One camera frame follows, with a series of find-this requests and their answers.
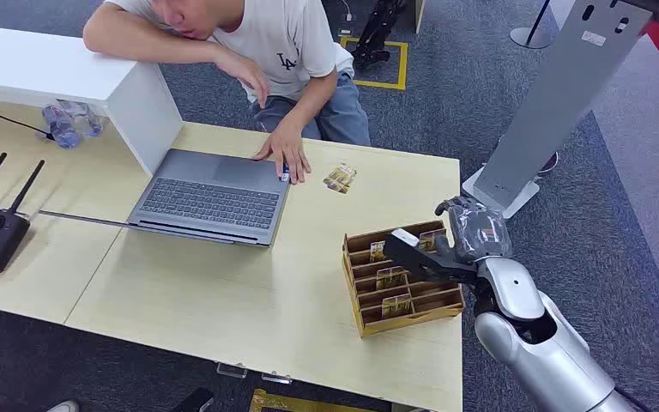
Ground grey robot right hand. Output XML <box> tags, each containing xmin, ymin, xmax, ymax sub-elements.
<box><xmin>420</xmin><ymin>196</ymin><xmax>514</xmax><ymax>265</ymax></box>

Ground person's left hand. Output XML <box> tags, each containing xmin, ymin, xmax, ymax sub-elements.
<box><xmin>252</xmin><ymin>120</ymin><xmax>312</xmax><ymax>186</ymax></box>

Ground person's right hand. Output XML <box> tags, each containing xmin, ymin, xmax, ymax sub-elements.
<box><xmin>215</xmin><ymin>48</ymin><xmax>270</xmax><ymax>110</ymax></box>

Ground person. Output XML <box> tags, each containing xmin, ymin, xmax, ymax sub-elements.
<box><xmin>82</xmin><ymin>0</ymin><xmax>372</xmax><ymax>186</ymax></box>

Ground wooden slotted card holder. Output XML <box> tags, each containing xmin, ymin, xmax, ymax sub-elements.
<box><xmin>341</xmin><ymin>220</ymin><xmax>465</xmax><ymax>338</ymax></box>

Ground grey open laptop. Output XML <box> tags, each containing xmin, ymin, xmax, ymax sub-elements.
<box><xmin>38</xmin><ymin>148</ymin><xmax>295</xmax><ymax>247</ymax></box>

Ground black robot legs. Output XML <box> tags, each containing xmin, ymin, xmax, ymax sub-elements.
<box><xmin>350</xmin><ymin>0</ymin><xmax>408</xmax><ymax>71</ymax></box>

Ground yellow floor tape square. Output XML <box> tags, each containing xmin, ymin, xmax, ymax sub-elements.
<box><xmin>339</xmin><ymin>35</ymin><xmax>409</xmax><ymax>92</ymax></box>

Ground clear plastic water bottle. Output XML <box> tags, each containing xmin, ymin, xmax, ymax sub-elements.
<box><xmin>59</xmin><ymin>100</ymin><xmax>105</xmax><ymax>139</ymax></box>
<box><xmin>42</xmin><ymin>104</ymin><xmax>82</xmax><ymax>150</ymax></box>

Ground grey floor stand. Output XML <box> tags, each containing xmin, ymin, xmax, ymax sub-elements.
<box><xmin>462</xmin><ymin>0</ymin><xmax>656</xmax><ymax>221</ymax></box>

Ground round base pole stand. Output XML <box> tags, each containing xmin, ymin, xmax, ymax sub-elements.
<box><xmin>509</xmin><ymin>0</ymin><xmax>554</xmax><ymax>51</ymax></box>

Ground white desk shelf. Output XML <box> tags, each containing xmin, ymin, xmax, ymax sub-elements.
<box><xmin>0</xmin><ymin>23</ymin><xmax>184</xmax><ymax>176</ymax></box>

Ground black object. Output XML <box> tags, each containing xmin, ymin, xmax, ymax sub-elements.
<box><xmin>170</xmin><ymin>387</ymin><xmax>216</xmax><ymax>412</ymax></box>

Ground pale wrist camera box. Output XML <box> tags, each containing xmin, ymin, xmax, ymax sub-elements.
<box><xmin>383</xmin><ymin>228</ymin><xmax>479</xmax><ymax>286</ymax></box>

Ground white charger cable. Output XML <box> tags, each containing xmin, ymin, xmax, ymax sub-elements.
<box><xmin>337</xmin><ymin>0</ymin><xmax>357</xmax><ymax>37</ymax></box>

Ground black cable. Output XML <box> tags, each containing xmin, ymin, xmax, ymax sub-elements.
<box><xmin>0</xmin><ymin>104</ymin><xmax>56</xmax><ymax>141</ymax></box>

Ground yellow frame object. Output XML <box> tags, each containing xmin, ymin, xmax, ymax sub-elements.
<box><xmin>248</xmin><ymin>389</ymin><xmax>393</xmax><ymax>412</ymax></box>

